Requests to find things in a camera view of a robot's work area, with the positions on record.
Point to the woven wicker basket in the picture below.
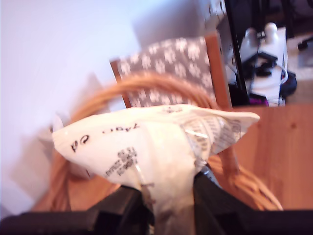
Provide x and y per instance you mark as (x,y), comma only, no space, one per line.
(146,78)

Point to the white rounded appliance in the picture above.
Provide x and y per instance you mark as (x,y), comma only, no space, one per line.
(271,31)

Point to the plain white printed bag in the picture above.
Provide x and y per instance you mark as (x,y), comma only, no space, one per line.
(146,147)

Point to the black upright frame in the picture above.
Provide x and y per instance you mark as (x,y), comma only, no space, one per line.
(234,49)

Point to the pale grey tissue box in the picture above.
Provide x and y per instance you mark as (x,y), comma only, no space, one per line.
(56,122)

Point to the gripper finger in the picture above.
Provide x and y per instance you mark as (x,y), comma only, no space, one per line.
(210,208)
(132,208)

